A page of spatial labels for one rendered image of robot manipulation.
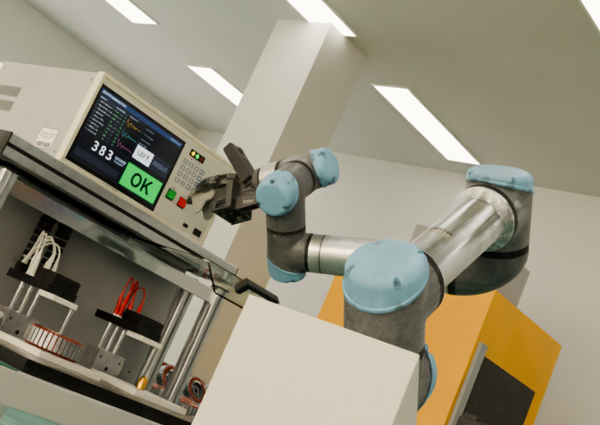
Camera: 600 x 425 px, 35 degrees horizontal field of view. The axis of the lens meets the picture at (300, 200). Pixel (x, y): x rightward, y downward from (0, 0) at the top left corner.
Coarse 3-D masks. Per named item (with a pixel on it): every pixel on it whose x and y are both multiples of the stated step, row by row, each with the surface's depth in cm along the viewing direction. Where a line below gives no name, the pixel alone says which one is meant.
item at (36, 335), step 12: (36, 324) 173; (24, 336) 173; (36, 336) 171; (48, 336) 171; (60, 336) 172; (48, 348) 170; (60, 348) 171; (72, 348) 172; (84, 348) 176; (72, 360) 174
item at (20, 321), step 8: (0, 304) 184; (8, 312) 182; (16, 312) 183; (0, 320) 182; (8, 320) 182; (16, 320) 183; (24, 320) 185; (32, 320) 186; (0, 328) 181; (8, 328) 182; (16, 328) 184; (24, 328) 185; (16, 336) 184
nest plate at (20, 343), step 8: (0, 336) 174; (8, 336) 172; (16, 344) 170; (24, 344) 169; (32, 352) 167; (40, 352) 165; (48, 360) 167; (56, 360) 168; (64, 360) 170; (72, 368) 171; (80, 368) 172; (88, 376) 174; (96, 376) 175
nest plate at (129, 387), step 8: (104, 376) 189; (112, 384) 187; (120, 384) 186; (128, 384) 190; (128, 392) 184; (136, 392) 183; (144, 392) 185; (152, 400) 186; (160, 400) 187; (168, 408) 189; (176, 408) 191
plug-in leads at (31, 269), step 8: (40, 240) 189; (48, 240) 189; (32, 248) 189; (24, 256) 190; (40, 256) 185; (16, 264) 188; (24, 264) 188; (32, 264) 187; (48, 264) 187; (56, 264) 189; (24, 272) 189; (32, 272) 185
